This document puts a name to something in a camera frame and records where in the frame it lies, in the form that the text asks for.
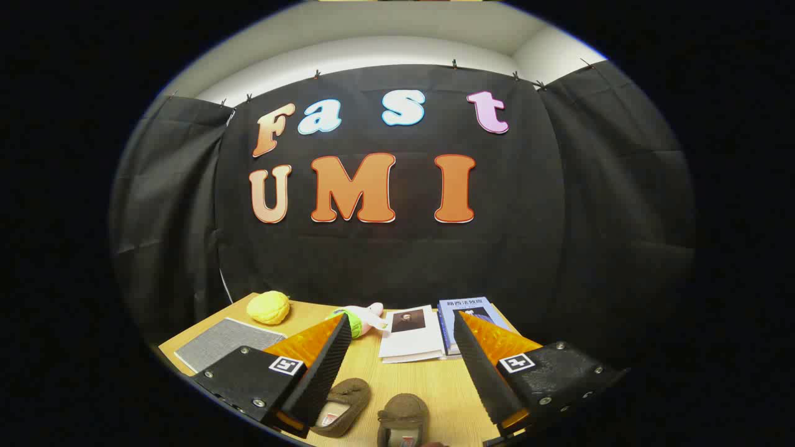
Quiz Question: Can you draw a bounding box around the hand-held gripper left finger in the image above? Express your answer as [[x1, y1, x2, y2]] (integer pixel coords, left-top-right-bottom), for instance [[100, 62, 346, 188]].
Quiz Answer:
[[191, 312, 353, 439]]

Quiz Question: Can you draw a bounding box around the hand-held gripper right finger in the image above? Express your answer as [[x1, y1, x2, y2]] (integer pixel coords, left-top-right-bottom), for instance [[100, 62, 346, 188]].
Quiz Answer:
[[453, 310, 629, 443]]

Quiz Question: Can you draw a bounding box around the brown fuzzy shoe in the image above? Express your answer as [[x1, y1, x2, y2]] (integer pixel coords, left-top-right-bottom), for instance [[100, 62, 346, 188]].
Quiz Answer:
[[311, 377, 371, 438], [376, 393, 430, 447]]

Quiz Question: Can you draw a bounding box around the beige grey fabric storage box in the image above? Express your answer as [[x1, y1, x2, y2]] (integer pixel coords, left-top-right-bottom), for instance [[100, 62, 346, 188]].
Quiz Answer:
[[174, 317, 288, 374]]

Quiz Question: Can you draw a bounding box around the blue book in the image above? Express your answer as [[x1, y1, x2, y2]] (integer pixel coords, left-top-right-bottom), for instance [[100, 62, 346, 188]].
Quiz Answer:
[[437, 296, 511, 356]]

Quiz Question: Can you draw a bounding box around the green white plush toy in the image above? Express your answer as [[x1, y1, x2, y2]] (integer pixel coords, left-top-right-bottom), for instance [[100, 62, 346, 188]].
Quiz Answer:
[[327, 302, 389, 339]]

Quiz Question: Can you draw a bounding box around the white book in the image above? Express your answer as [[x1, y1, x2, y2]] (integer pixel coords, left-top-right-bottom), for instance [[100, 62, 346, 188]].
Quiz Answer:
[[378, 304, 447, 364]]

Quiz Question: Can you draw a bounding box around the yellow plush toy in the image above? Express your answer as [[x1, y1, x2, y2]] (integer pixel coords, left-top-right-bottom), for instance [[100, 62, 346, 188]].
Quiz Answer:
[[247, 291, 291, 325]]

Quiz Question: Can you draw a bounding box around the black backdrop cloth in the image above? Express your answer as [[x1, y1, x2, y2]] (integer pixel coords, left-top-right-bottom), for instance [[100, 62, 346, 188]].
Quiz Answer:
[[109, 60, 696, 367]]

